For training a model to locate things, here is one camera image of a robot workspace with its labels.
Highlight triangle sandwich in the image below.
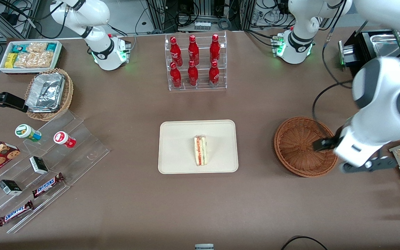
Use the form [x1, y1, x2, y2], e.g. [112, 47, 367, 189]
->
[193, 134, 208, 167]

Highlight brown wicker basket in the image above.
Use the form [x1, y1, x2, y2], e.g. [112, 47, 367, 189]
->
[274, 116, 340, 178]

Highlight light wicker basket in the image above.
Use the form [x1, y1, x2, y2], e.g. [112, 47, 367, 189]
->
[24, 68, 74, 122]

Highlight beige plastic tray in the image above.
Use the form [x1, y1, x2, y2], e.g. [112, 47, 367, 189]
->
[158, 119, 239, 174]

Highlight green lid snack cup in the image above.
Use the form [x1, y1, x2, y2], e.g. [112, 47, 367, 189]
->
[15, 124, 42, 142]

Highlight white rectangular snack box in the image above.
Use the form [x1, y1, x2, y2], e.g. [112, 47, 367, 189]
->
[0, 40, 63, 75]

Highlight stacked aluminium foil containers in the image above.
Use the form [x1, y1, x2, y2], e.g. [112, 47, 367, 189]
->
[25, 72, 66, 113]

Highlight yellow snack packet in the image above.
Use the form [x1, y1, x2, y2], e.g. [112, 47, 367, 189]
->
[5, 52, 18, 69]

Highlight large clear cracker bag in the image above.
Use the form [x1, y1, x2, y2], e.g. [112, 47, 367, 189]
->
[13, 51, 54, 69]

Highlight small clear cracker bag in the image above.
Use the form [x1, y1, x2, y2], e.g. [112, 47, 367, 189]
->
[26, 42, 48, 53]

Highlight red lid snack cup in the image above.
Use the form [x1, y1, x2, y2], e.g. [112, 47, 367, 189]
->
[53, 131, 77, 149]

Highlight small black white box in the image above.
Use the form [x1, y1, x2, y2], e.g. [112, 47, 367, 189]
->
[29, 156, 49, 175]
[0, 179, 23, 196]

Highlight clear acrylic stepped display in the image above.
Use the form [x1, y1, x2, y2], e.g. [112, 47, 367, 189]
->
[0, 110, 111, 234]

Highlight Snickers chocolate bar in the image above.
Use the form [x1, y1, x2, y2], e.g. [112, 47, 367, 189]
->
[0, 200, 35, 227]
[32, 173, 65, 199]

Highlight black hot food warmer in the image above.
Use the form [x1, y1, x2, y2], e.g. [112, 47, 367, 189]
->
[338, 30, 400, 79]

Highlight steel warmer pan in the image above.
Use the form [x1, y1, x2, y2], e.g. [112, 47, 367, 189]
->
[372, 33, 400, 58]

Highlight red cola bottle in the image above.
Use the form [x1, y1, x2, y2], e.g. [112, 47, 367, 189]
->
[187, 60, 199, 87]
[209, 34, 221, 65]
[208, 60, 220, 88]
[169, 36, 183, 67]
[187, 35, 200, 66]
[169, 62, 182, 89]

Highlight clear acrylic bottle rack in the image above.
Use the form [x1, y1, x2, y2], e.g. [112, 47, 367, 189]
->
[165, 31, 227, 92]

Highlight white power strip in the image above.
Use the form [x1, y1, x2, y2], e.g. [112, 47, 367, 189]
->
[193, 20, 212, 31]

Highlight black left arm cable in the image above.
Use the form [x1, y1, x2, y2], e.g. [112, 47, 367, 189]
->
[312, 0, 355, 139]

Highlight aluminium profile frame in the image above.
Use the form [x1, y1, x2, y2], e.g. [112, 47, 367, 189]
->
[0, 0, 43, 42]

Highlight black looped cable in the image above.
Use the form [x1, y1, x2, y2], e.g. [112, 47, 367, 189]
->
[280, 235, 328, 250]

